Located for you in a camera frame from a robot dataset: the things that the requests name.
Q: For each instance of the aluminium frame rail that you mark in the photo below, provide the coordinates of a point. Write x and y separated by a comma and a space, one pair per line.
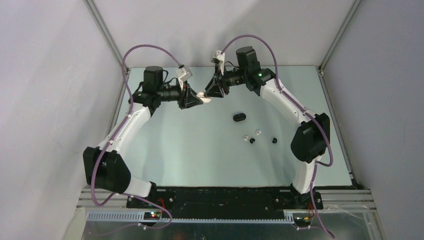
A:
334, 201

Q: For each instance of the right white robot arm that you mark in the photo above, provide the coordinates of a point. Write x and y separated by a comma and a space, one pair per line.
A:
312, 134

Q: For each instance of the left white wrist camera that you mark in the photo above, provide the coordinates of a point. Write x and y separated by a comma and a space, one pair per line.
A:
183, 73

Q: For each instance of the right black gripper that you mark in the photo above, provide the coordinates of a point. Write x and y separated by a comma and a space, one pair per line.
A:
214, 88

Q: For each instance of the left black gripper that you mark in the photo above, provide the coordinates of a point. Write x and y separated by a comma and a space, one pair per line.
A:
188, 97

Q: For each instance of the right controller board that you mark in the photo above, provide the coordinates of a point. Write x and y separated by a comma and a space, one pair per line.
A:
303, 220

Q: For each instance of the black earbud charging case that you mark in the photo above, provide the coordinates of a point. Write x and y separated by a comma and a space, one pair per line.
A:
238, 117

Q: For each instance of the controller board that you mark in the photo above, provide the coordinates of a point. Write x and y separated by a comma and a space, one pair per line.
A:
152, 215
303, 220

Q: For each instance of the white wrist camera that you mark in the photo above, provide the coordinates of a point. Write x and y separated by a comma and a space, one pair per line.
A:
218, 59
183, 73

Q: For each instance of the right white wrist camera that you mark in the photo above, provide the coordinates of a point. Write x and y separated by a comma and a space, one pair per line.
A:
218, 59

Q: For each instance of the white earbud charging case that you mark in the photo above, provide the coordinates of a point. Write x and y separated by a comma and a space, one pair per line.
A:
203, 98

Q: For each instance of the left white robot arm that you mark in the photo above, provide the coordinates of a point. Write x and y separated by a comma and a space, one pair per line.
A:
105, 166

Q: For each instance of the left controller board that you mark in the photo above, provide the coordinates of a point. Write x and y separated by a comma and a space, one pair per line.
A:
152, 215

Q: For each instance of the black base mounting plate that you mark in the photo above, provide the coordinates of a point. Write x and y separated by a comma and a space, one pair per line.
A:
228, 203

